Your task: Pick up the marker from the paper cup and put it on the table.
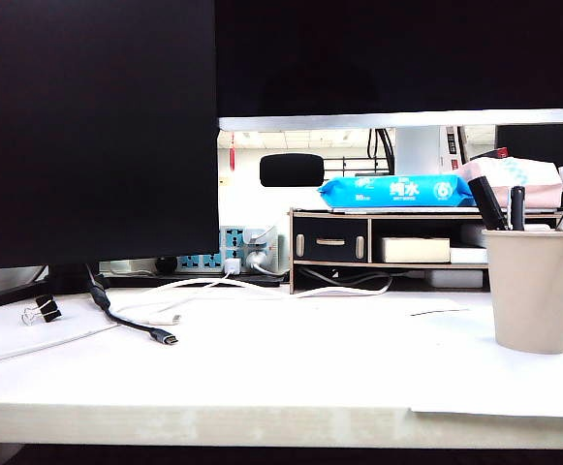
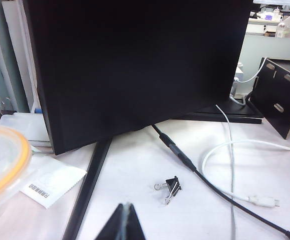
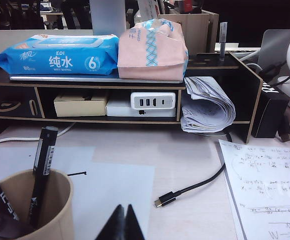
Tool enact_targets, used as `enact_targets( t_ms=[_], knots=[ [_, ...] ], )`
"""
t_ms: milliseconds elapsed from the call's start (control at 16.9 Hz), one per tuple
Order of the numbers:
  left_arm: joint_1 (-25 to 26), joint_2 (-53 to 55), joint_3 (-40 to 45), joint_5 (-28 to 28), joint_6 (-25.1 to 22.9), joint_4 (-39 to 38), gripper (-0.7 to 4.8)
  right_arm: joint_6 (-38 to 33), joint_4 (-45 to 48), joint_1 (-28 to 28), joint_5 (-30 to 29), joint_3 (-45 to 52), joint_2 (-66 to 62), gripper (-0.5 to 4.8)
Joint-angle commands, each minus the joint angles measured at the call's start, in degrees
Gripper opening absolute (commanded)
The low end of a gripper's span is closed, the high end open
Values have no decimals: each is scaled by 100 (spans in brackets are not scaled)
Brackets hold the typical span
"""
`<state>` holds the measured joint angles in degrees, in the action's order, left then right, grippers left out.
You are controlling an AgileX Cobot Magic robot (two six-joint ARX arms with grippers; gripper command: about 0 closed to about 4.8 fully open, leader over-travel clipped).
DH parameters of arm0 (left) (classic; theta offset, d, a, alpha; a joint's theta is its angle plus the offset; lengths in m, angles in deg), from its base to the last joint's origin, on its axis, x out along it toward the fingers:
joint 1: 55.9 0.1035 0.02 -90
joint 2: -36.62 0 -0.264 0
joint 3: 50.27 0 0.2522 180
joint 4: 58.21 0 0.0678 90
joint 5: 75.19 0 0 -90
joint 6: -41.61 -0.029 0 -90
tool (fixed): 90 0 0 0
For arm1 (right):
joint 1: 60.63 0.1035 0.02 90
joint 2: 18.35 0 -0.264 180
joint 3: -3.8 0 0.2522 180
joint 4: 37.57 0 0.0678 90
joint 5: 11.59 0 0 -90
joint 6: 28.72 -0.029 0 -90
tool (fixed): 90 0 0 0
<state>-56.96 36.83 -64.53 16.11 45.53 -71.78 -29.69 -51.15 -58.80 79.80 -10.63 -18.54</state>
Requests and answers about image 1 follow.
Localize black marker with white print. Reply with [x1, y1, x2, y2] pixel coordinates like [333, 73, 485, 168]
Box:
[467, 174, 509, 232]

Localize beige paper cup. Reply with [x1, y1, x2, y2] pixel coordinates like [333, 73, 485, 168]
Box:
[482, 228, 563, 356]

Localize grey power plug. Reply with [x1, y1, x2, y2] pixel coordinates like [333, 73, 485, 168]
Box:
[244, 244, 287, 277]

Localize white blue power strip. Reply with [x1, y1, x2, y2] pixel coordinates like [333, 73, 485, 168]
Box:
[176, 225, 282, 272]

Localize black organizer drawer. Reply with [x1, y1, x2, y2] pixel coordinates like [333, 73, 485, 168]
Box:
[292, 216, 369, 263]

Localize wooden desk organizer shelf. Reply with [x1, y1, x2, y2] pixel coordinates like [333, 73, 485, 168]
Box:
[288, 206, 563, 295]

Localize black chair headrest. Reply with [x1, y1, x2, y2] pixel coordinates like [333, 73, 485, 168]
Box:
[259, 153, 325, 188]

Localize blue wet wipes pack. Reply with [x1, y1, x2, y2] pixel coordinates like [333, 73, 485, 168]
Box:
[317, 173, 479, 209]

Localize cream rectangular box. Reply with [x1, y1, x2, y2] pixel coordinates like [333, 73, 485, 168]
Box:
[380, 235, 452, 264]

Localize grey monitor stand column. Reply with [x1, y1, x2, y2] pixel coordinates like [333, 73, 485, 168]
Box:
[394, 125, 442, 175]

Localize flat white box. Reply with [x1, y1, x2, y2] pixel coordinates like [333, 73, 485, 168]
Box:
[449, 246, 489, 265]

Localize black monitor with silver edge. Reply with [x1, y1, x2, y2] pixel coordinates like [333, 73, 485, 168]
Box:
[215, 0, 563, 132]

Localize large black monitor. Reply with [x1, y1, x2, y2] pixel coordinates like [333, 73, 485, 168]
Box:
[0, 0, 221, 271]

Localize white paper sheet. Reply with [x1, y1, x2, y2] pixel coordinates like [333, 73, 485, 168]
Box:
[304, 295, 563, 419]

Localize black binder clip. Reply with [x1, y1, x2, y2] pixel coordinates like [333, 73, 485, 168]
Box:
[18, 294, 63, 326]

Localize pink white tissue pack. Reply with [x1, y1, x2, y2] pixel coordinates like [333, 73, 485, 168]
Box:
[454, 155, 563, 210]

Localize black background monitor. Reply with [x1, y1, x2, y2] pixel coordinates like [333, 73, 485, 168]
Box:
[496, 124, 563, 169]

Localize white plug with cable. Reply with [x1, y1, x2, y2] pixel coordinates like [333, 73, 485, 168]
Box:
[250, 212, 293, 243]

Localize grey cable under organizer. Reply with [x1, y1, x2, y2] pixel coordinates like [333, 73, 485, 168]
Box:
[299, 267, 392, 287]

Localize black hanging cables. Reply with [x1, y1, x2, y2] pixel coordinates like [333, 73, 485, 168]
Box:
[366, 128, 396, 174]

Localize thick white charging cable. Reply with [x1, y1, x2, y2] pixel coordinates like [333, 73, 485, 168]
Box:
[110, 268, 393, 326]

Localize black USB-C cable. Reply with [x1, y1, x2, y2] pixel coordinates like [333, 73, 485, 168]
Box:
[84, 263, 181, 346]

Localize thin white cable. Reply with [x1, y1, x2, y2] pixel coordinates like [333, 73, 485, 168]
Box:
[0, 323, 120, 368]

